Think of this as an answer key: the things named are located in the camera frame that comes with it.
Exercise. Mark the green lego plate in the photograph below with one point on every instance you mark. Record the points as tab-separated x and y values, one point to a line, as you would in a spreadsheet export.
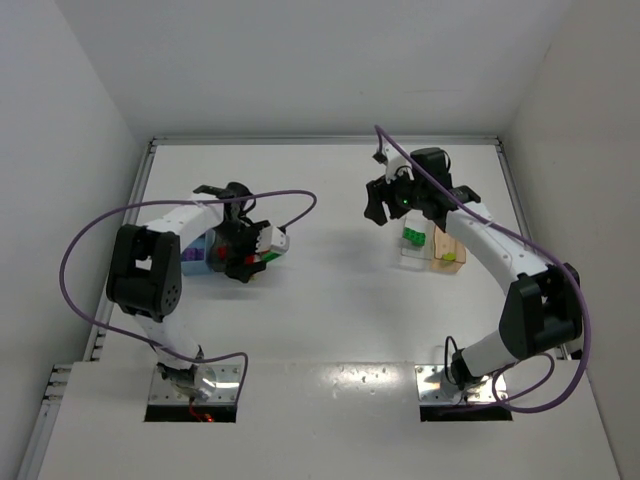
415	236

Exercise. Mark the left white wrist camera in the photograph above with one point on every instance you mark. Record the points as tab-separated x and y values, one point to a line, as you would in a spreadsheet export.
272	239

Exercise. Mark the red green lego pile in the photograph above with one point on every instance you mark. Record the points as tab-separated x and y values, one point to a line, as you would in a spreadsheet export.
271	255

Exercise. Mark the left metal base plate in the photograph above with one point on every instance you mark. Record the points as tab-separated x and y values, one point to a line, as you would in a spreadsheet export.
211	398

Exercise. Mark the clear plastic container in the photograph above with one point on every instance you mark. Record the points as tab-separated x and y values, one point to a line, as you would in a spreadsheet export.
414	258

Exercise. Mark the light blue plastic container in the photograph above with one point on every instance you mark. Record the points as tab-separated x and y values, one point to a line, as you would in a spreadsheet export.
196	268

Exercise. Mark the purple round lego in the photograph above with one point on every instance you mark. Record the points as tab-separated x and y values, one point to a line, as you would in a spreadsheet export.
192	255

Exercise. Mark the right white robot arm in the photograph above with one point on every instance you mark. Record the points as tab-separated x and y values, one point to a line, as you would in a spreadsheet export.
541	309

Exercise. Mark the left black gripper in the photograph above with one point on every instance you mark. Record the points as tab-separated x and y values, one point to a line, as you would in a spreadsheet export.
245	251

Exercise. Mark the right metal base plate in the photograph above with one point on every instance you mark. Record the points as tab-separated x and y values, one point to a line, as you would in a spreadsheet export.
442	401

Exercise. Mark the orange translucent plastic container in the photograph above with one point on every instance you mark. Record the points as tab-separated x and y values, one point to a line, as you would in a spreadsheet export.
443	243

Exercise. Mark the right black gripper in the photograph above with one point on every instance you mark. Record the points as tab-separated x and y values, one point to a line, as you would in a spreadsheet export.
379	201

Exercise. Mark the smoky grey plastic container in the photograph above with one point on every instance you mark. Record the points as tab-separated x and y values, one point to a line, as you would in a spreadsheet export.
217	253

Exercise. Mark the metal base plate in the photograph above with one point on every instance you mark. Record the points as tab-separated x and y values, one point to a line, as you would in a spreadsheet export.
211	398
442	401

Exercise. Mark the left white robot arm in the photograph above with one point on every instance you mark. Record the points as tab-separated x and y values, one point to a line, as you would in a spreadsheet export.
145	275

